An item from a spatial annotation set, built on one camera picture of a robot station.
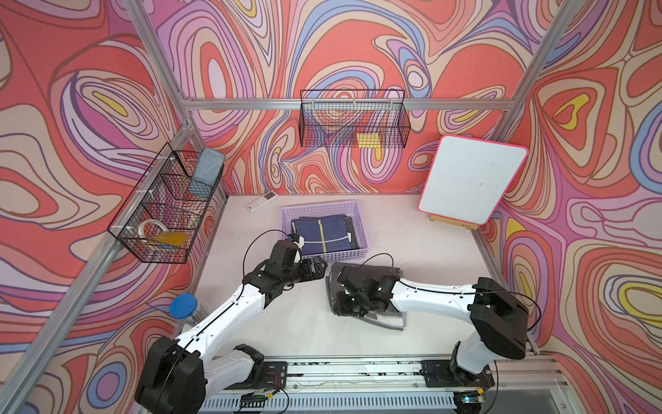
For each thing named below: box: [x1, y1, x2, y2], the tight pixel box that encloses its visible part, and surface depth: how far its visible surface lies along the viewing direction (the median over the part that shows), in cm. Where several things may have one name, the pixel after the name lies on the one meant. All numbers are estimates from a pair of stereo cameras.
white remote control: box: [244, 189, 280, 214], surface depth 118 cm
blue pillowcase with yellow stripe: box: [291, 213, 360, 256], surface depth 105 cm
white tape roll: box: [137, 219, 169, 239], surface depth 68 cm
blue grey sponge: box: [187, 146, 226, 198], surface depth 82 cm
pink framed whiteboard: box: [418, 134, 530, 226], surface depth 91 cm
